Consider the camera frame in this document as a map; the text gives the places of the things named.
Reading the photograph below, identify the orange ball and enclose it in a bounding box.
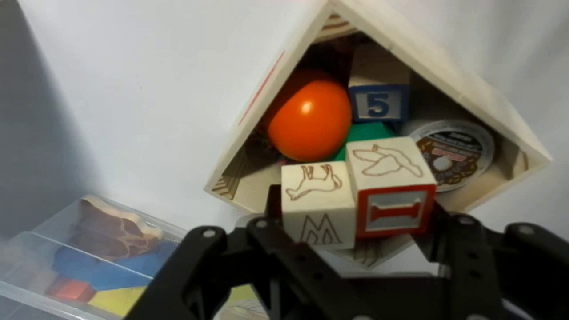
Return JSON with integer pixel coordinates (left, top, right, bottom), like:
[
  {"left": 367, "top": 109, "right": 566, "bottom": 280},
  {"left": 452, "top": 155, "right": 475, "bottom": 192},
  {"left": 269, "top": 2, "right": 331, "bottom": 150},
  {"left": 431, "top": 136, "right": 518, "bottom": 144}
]
[{"left": 266, "top": 79, "right": 355, "bottom": 164}]

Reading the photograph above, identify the white wooden letter M cube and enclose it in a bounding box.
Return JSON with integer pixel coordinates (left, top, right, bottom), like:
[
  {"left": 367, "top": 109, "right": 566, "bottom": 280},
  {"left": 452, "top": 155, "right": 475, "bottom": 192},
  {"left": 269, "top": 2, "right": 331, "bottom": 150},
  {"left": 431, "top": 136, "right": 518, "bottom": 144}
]
[{"left": 280, "top": 160, "right": 360, "bottom": 253}]

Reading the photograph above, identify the light wooden open box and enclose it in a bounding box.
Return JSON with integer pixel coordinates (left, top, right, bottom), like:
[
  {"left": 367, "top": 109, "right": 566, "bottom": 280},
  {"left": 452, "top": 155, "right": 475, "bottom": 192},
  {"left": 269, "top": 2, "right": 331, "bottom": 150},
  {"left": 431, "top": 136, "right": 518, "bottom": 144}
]
[{"left": 203, "top": 0, "right": 555, "bottom": 280}]

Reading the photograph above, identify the red block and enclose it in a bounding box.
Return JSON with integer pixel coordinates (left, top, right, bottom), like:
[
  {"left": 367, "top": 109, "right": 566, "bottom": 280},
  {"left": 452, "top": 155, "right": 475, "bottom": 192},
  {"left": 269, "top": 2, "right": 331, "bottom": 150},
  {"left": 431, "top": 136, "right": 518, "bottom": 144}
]
[{"left": 47, "top": 278, "right": 97, "bottom": 304}]

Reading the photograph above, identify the round tin with label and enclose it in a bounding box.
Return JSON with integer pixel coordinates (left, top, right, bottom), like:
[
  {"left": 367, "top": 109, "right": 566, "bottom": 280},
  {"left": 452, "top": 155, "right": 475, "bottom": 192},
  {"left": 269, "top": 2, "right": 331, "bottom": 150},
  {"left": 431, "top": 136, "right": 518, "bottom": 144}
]
[{"left": 408, "top": 118, "right": 497, "bottom": 192}]

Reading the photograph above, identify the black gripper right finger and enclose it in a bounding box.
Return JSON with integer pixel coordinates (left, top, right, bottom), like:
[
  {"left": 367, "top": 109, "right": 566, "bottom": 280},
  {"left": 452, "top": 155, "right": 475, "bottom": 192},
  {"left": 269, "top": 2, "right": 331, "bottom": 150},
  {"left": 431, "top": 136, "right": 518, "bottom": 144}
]
[{"left": 433, "top": 203, "right": 569, "bottom": 320}]

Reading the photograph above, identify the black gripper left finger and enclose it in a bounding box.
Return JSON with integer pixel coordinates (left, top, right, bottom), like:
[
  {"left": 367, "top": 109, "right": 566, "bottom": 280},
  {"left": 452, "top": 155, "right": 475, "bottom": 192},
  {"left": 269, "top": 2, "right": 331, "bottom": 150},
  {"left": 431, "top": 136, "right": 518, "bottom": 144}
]
[{"left": 127, "top": 184, "right": 312, "bottom": 320}]

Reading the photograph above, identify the wooden cube with number five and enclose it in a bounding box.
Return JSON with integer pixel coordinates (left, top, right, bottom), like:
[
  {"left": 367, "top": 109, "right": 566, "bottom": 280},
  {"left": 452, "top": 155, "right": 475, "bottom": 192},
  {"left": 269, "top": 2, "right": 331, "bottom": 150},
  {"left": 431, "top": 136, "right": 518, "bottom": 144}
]
[{"left": 347, "top": 43, "right": 415, "bottom": 125}]

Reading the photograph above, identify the white cube with red face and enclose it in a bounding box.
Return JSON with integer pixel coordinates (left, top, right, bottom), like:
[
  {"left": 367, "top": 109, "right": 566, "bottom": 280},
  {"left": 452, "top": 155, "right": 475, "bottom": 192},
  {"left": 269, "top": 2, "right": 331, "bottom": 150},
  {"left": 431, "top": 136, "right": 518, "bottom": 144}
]
[{"left": 346, "top": 136, "right": 440, "bottom": 242}]

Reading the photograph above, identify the green toy piece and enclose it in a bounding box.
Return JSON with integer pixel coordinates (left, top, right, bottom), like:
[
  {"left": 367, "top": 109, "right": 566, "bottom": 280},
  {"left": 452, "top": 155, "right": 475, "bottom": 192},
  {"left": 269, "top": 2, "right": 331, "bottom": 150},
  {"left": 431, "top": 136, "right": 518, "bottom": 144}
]
[{"left": 333, "top": 121, "right": 399, "bottom": 162}]

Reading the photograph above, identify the brown toy steak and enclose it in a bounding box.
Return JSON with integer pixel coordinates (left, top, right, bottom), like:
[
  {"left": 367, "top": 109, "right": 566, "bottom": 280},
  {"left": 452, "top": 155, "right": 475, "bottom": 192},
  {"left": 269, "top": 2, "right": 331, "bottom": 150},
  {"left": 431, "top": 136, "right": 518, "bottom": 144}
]
[{"left": 74, "top": 196, "right": 166, "bottom": 264}]

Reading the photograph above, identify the yellow block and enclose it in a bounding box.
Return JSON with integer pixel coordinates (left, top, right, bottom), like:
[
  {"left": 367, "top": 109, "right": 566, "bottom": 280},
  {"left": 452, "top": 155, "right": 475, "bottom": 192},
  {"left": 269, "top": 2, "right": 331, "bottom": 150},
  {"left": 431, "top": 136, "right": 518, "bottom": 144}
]
[{"left": 88, "top": 283, "right": 150, "bottom": 319}]

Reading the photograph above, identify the clear plastic container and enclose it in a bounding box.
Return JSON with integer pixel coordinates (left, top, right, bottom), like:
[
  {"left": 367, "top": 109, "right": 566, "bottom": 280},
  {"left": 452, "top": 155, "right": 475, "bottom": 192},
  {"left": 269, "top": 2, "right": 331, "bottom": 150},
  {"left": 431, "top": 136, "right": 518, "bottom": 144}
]
[{"left": 0, "top": 194, "right": 264, "bottom": 320}]

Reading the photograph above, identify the blue block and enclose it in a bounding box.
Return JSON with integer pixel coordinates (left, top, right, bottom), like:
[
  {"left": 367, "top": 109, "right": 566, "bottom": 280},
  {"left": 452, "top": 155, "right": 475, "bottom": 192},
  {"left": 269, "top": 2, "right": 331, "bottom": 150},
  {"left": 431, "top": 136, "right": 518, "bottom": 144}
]
[{"left": 52, "top": 246, "right": 175, "bottom": 292}]

